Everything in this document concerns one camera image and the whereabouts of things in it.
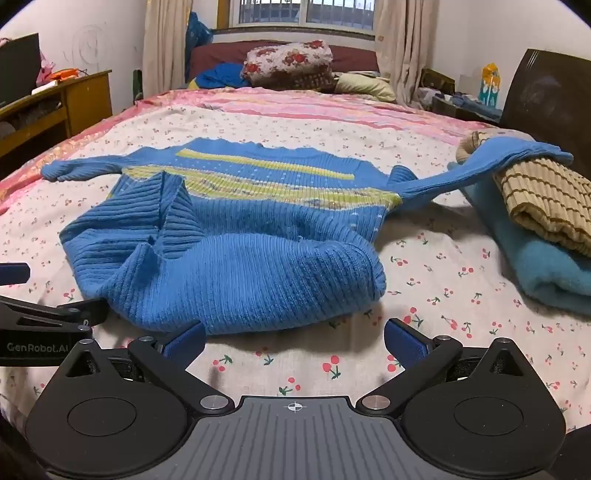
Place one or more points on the beige curtain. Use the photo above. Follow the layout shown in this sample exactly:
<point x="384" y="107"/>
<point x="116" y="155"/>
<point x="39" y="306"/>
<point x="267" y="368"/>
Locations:
<point x="401" y="46"/>
<point x="161" y="46"/>

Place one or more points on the black monitor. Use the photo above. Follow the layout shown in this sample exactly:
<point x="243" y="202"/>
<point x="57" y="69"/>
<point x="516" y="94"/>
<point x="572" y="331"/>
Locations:
<point x="18" y="69"/>

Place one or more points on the blue and yellow cloth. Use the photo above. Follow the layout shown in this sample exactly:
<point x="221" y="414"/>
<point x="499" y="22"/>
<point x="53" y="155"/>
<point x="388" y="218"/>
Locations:
<point x="221" y="76"/>

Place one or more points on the floral red pillow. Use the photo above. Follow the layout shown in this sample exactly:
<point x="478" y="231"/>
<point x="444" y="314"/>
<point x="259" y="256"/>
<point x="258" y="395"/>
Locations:
<point x="286" y="60"/>

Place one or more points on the window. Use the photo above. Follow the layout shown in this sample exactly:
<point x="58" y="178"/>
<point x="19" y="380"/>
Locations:
<point x="295" y="11"/>

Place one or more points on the blue yellow-striped knit sweater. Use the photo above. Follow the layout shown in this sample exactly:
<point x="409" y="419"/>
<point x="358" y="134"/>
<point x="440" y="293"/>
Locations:
<point x="240" y="277"/>

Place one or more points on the orange object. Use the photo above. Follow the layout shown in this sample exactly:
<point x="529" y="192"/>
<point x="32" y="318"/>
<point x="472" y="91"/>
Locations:
<point x="62" y="74"/>

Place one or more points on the green bottle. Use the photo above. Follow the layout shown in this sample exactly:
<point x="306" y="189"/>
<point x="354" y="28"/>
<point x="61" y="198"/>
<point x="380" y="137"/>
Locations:
<point x="137" y="87"/>

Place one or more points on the maroon bed cover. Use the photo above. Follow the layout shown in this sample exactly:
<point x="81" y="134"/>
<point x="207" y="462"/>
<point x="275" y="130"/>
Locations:
<point x="217" y="53"/>

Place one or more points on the pink toy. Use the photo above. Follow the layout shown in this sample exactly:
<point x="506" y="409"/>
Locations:
<point x="45" y="69"/>

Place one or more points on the pile of blue clothes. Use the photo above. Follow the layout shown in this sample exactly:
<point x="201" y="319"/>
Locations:
<point x="466" y="104"/>

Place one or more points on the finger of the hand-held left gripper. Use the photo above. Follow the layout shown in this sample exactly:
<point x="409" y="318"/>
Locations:
<point x="87" y="313"/>
<point x="14" y="273"/>

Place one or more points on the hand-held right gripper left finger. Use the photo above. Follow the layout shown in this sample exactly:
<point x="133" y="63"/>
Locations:
<point x="184" y="342"/>

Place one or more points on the wooden desk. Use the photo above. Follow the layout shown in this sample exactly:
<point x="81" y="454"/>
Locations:
<point x="85" y="99"/>

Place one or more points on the folded teal blanket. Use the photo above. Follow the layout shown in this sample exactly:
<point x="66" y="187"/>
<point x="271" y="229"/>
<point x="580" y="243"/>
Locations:
<point x="545" y="272"/>

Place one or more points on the blue hanging cloth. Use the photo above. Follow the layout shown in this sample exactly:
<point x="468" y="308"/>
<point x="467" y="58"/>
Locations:
<point x="196" y="32"/>

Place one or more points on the dark nightstand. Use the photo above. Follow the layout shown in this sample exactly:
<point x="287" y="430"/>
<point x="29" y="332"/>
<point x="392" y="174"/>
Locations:
<point x="438" y="83"/>

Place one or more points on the folded beige striped sweater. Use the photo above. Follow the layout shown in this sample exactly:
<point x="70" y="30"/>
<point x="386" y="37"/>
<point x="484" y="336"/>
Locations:
<point x="545" y="203"/>

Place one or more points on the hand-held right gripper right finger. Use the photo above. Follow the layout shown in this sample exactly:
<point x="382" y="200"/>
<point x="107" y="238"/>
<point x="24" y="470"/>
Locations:
<point x="406" y="344"/>

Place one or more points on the cherry print pink bedsheet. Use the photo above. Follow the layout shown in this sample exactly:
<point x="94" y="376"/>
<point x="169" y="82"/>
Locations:
<point x="461" y="286"/>

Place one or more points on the pale green pillow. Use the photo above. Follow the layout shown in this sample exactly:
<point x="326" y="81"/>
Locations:
<point x="364" y="87"/>

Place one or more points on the dark headboard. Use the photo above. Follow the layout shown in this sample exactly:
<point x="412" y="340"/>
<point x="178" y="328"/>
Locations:
<point x="545" y="92"/>

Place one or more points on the yellow and blue carton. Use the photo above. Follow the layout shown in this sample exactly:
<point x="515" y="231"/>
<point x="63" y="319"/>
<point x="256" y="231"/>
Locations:
<point x="489" y="87"/>

